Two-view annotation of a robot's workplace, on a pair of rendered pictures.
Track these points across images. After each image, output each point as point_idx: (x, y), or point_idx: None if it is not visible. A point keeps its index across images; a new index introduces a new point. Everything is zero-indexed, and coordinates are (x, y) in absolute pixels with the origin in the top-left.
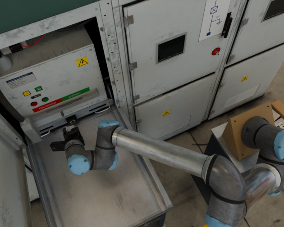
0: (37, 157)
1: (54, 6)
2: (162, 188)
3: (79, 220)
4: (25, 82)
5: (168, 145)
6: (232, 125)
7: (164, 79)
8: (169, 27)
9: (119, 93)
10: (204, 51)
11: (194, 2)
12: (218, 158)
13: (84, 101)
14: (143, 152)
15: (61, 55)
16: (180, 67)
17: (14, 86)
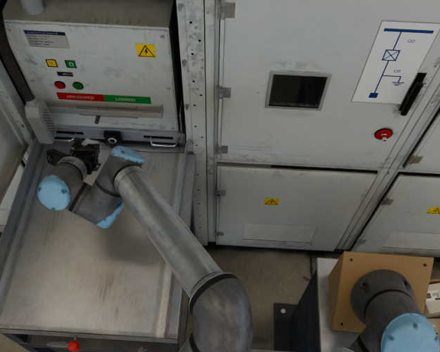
0: (38, 167)
1: None
2: (178, 302)
3: (35, 281)
4: (52, 45)
5: (176, 225)
6: (343, 264)
7: (276, 140)
8: (299, 52)
9: (195, 129)
10: (360, 123)
11: (353, 26)
12: (228, 281)
13: (134, 115)
14: (140, 218)
15: (114, 25)
16: (309, 133)
17: (35, 43)
